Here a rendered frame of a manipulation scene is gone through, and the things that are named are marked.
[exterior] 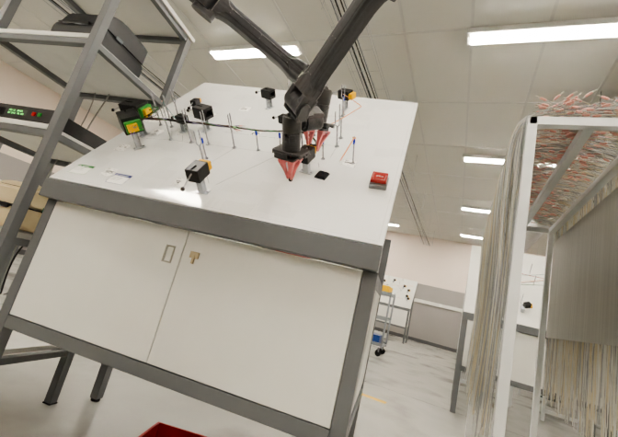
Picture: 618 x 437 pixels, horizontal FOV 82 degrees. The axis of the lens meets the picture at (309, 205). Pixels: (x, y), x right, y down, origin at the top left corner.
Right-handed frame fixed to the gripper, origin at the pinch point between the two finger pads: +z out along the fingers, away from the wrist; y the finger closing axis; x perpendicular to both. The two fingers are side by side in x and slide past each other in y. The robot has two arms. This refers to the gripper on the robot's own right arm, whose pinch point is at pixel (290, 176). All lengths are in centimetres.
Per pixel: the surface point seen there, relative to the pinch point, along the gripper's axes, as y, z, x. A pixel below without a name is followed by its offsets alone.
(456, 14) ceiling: 3, -51, -282
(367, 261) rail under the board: -33.6, 9.4, 16.0
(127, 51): 106, -25, -27
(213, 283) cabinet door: 6.6, 25.0, 30.7
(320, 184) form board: -7.9, 3.2, -6.6
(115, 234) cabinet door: 46, 21, 33
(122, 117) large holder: 67, -9, 8
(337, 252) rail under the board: -25.3, 9.2, 17.0
